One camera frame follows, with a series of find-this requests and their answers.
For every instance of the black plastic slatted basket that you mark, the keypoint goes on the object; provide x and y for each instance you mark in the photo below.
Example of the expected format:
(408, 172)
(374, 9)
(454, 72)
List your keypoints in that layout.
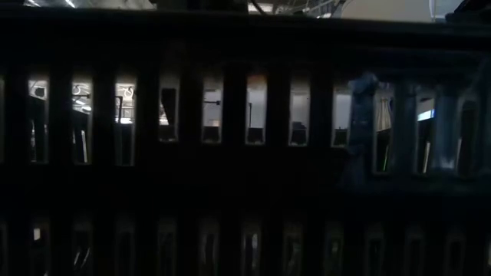
(245, 184)

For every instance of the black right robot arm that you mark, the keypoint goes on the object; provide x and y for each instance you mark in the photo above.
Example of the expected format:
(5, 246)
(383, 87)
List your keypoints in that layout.
(470, 9)

